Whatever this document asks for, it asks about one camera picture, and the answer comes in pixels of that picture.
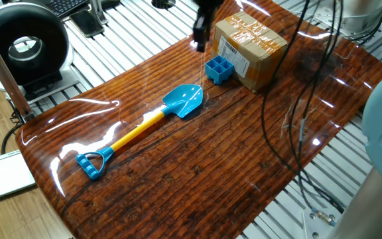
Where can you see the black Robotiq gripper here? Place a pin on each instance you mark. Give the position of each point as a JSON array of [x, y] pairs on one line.
[[209, 5]]

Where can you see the silver metal cylinder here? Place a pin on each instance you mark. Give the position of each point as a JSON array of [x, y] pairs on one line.
[[363, 13]]

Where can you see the black smartphone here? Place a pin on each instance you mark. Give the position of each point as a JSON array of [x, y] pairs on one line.
[[86, 23]]

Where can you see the white flat board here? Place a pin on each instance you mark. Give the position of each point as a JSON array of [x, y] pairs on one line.
[[2, 176]]

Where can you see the black keyboard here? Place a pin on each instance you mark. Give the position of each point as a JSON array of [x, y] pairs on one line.
[[65, 6]]

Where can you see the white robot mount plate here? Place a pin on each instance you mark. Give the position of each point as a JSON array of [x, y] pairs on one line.
[[310, 229]]

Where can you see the blue yellow toy shovel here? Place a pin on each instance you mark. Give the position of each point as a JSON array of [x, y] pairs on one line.
[[184, 99]]

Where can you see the brown metal post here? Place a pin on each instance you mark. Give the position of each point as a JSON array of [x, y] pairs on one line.
[[2, 69]]

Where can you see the blue plastic building block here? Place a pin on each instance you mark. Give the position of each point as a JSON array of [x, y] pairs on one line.
[[219, 71]]

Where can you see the taped cardboard box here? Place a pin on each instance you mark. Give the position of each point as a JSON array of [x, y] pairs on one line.
[[260, 43]]

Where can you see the silver metal stand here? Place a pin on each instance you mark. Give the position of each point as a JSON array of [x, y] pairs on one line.
[[96, 13]]

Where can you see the wood-grain table mat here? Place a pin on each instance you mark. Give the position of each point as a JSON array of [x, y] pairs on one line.
[[177, 166]]

